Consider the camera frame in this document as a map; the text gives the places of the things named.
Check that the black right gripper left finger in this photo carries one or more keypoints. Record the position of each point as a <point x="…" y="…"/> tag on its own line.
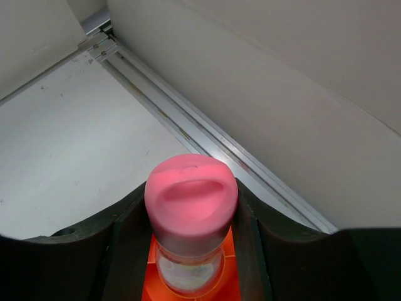
<point x="103" y="257"/>

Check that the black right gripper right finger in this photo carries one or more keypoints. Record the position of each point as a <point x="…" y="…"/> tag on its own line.
<point x="281" y="259"/>

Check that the orange round organizer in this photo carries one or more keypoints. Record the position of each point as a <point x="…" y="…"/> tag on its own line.
<point x="214" y="279"/>

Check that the aluminium side rail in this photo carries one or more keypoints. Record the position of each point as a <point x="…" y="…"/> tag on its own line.
<point x="190" y="127"/>

